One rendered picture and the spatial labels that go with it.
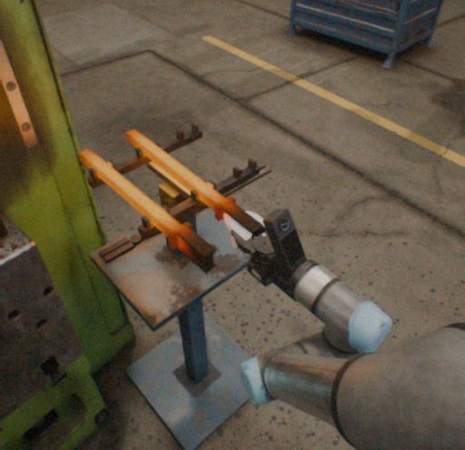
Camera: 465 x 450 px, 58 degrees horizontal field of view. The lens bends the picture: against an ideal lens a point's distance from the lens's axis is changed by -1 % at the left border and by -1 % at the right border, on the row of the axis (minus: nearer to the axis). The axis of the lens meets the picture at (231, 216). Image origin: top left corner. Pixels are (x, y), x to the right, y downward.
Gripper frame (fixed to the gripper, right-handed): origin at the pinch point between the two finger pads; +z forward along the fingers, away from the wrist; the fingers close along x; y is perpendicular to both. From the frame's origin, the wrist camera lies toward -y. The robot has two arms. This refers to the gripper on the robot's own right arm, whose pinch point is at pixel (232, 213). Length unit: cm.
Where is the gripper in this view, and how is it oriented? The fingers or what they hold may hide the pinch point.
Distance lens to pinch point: 83.5
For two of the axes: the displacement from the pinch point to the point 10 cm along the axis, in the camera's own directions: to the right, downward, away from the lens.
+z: -6.5, -5.1, 5.6
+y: 0.0, 7.3, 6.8
